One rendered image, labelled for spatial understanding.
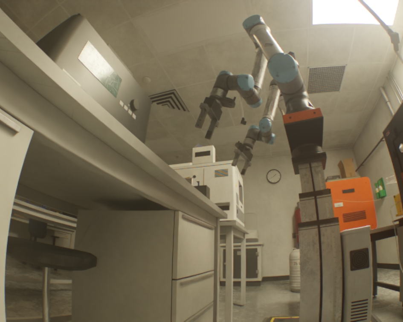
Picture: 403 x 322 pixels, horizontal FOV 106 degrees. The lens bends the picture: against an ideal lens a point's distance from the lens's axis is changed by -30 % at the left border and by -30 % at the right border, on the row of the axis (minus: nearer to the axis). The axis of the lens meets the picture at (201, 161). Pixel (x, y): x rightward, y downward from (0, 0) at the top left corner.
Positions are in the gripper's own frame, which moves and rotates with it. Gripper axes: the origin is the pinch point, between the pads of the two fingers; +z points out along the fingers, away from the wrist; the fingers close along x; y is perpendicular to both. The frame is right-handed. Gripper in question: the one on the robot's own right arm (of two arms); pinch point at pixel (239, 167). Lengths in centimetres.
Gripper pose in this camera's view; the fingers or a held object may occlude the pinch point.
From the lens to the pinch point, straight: 140.4
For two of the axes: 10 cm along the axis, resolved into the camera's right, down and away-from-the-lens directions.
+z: -4.1, 8.8, -2.5
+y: 7.1, 1.4, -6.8
